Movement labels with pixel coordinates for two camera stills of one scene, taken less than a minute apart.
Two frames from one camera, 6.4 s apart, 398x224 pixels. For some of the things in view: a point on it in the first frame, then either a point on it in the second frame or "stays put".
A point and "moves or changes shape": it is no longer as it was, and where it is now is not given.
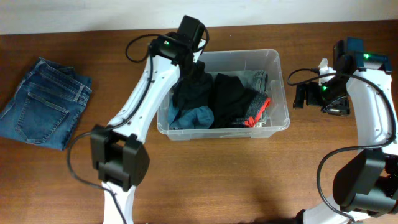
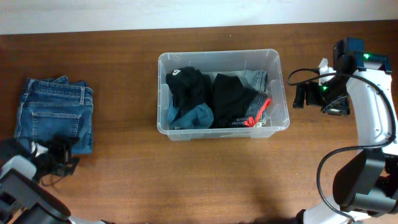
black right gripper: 337,106 stays put
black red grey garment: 235,106 stays put
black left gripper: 193,73 -> 61,147
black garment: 195,87 moves or changes shape
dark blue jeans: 47,106 moves or changes shape
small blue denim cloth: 191,118 stays put
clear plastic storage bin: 231,94 stays put
